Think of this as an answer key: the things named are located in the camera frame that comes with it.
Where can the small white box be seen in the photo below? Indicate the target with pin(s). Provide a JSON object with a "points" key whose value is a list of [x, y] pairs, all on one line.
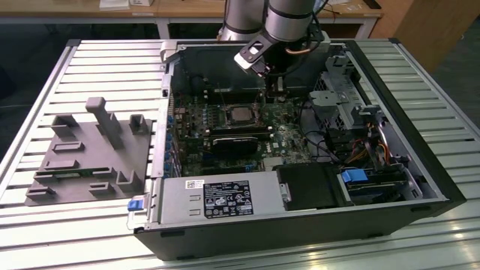
{"points": [[142, 2]]}

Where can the black drive bay cover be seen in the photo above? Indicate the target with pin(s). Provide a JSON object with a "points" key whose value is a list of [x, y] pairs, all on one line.
{"points": [[307, 185]]}

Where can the silver perforated drive cage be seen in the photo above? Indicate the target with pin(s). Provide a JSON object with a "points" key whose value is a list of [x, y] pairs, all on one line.
{"points": [[326, 98]]}

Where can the grey case latch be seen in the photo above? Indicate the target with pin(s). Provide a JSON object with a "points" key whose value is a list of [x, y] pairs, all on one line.
{"points": [[169, 50]]}

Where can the wooden cabinet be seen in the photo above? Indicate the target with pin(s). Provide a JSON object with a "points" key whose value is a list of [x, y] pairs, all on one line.
{"points": [[443, 28]]}

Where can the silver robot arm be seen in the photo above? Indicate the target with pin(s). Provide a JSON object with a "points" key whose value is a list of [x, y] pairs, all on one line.
{"points": [[289, 19]]}

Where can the black graphics card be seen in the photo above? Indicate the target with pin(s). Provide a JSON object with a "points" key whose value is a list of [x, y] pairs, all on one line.
{"points": [[234, 146]]}

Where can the silver chipset heatsink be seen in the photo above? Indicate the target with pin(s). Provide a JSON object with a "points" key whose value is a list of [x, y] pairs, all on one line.
{"points": [[275, 163]]}

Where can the wooden desk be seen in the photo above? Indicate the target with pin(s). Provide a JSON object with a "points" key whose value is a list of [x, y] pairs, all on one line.
{"points": [[57, 12]]}

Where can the white wrist camera with mount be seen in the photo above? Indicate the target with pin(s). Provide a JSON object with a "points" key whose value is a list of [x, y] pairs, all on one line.
{"points": [[247, 63]]}

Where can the CPU socket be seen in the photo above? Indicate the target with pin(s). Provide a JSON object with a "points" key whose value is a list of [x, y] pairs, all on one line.
{"points": [[227, 122]]}

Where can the silver power supply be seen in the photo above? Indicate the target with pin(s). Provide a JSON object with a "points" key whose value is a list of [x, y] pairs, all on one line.
{"points": [[177, 197]]}

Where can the grey parts rack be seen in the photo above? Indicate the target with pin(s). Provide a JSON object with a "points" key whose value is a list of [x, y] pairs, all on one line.
{"points": [[94, 157]]}

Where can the hard disk in blue carrier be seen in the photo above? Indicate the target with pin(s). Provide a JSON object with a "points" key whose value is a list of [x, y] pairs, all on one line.
{"points": [[354, 177]]}

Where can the blue plastic latch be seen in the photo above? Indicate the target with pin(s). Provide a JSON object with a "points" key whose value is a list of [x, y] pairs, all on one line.
{"points": [[135, 205]]}

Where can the green motherboard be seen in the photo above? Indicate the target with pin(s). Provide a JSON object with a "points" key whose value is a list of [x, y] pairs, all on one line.
{"points": [[293, 135]]}

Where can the small black device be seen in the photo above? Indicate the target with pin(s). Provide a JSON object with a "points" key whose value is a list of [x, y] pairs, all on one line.
{"points": [[373, 3]]}

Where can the black open PC case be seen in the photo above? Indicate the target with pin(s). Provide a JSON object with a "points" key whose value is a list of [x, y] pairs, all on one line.
{"points": [[301, 239]]}

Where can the green RAM stick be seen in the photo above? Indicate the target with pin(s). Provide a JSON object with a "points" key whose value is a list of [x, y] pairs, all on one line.
{"points": [[94, 169]]}

